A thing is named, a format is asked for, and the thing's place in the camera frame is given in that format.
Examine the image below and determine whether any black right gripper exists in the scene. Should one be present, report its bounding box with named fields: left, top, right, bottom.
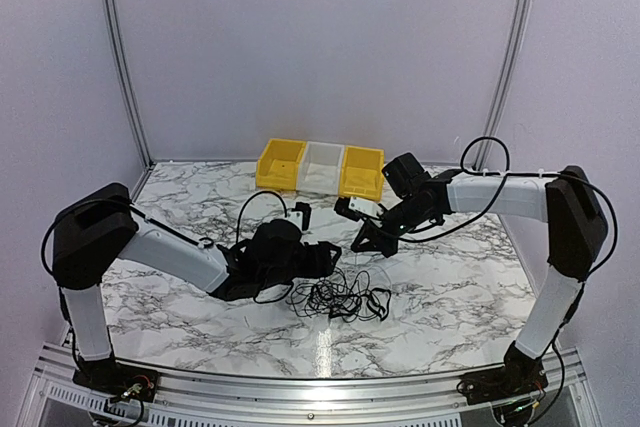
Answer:
left=350, top=197, right=433, bottom=258

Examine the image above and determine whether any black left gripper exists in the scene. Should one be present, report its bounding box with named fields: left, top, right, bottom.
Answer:
left=260, top=241, right=342, bottom=292

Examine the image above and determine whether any black thin cable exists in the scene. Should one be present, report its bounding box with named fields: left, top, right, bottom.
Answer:
left=287, top=269, right=374, bottom=324

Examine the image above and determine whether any white thin cable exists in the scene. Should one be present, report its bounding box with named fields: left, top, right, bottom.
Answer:
left=349, top=259, right=391, bottom=298

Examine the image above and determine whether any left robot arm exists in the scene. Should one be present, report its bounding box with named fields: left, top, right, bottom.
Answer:
left=40, top=183, right=341, bottom=394

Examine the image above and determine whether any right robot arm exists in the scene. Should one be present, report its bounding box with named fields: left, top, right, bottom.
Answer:
left=335, top=153, right=618, bottom=395

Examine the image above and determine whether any right yellow bin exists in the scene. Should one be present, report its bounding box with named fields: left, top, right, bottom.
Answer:
left=339, top=145, right=384, bottom=202

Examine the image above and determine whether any yellow bin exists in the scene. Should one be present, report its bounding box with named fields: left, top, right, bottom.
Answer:
left=255, top=138, right=307, bottom=191
left=339, top=145, right=384, bottom=202

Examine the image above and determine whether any left yellow bin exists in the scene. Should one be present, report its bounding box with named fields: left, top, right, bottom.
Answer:
left=255, top=138, right=307, bottom=191

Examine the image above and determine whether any white translucent bin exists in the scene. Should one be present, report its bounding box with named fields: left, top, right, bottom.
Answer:
left=297, top=141, right=345, bottom=195

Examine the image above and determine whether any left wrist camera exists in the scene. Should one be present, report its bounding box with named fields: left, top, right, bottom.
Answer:
left=285, top=201, right=312, bottom=232

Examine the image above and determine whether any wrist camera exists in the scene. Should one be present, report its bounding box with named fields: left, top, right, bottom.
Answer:
left=334, top=197, right=384, bottom=221
left=285, top=201, right=312, bottom=232

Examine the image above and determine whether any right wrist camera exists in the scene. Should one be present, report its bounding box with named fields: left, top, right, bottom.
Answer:
left=334, top=197, right=384, bottom=221

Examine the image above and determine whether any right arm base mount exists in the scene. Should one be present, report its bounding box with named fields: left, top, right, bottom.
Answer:
left=456, top=367, right=548, bottom=405

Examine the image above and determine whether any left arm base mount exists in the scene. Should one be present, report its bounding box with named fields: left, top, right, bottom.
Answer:
left=73, top=364, right=160, bottom=402

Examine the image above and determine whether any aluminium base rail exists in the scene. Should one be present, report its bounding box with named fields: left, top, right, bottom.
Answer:
left=17, top=344, right=601, bottom=426

